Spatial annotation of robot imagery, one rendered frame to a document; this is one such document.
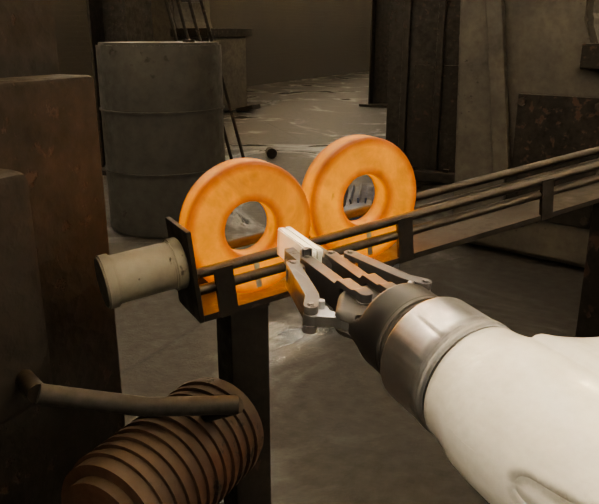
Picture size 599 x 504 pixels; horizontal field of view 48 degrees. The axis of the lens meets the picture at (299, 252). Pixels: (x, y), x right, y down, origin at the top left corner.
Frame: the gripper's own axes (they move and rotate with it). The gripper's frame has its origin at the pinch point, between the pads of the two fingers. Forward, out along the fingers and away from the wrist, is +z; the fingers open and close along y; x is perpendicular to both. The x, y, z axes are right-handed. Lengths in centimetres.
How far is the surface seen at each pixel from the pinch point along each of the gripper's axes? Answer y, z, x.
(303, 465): 31, 51, -76
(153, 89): 56, 242, -23
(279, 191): 3.7, 12.0, 2.4
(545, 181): 44.1, 9.6, 0.2
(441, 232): 29.4, 13.0, -6.6
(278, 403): 38, 78, -78
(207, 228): -5.3, 11.7, -0.8
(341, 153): 11.9, 12.3, 6.2
